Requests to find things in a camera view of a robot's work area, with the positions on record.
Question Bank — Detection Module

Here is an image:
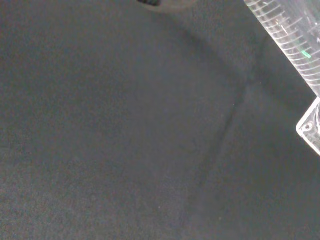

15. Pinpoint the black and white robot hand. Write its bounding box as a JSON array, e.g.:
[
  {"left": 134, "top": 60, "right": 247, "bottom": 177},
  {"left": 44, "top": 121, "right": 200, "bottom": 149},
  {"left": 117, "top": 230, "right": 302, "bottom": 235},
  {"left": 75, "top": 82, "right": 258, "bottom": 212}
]
[{"left": 136, "top": 0, "right": 193, "bottom": 12}]

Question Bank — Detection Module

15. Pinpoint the black bench cloth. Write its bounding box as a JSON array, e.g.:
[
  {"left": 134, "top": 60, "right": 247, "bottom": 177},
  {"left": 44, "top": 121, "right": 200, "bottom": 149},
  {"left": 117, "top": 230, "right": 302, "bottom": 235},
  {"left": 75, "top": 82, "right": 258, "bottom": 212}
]
[{"left": 0, "top": 0, "right": 320, "bottom": 240}]

